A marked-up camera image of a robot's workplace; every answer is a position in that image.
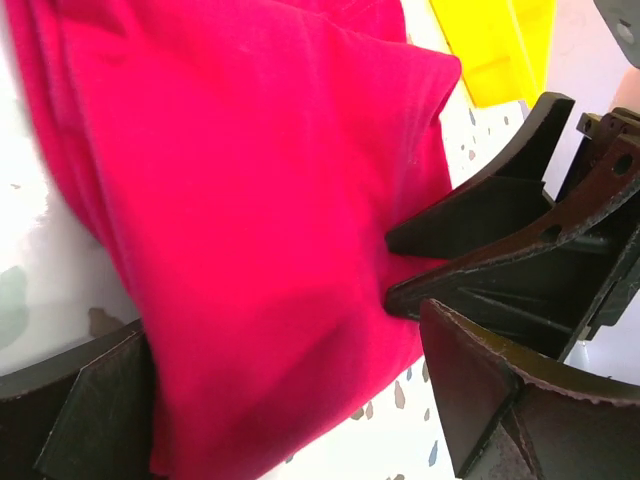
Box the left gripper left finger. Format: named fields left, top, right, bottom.
left=1, top=321, right=155, bottom=480

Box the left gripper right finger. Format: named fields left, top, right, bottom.
left=420, top=300, right=639, bottom=479

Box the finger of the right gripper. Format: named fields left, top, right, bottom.
left=385, top=92, right=575, bottom=260
left=384, top=135, right=639, bottom=360

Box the magenta t shirt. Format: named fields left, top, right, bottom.
left=5, top=1, right=461, bottom=479

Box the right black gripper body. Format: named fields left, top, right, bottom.
left=556, top=107, right=639, bottom=340

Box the yellow plastic tray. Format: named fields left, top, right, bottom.
left=430, top=0, right=556, bottom=108

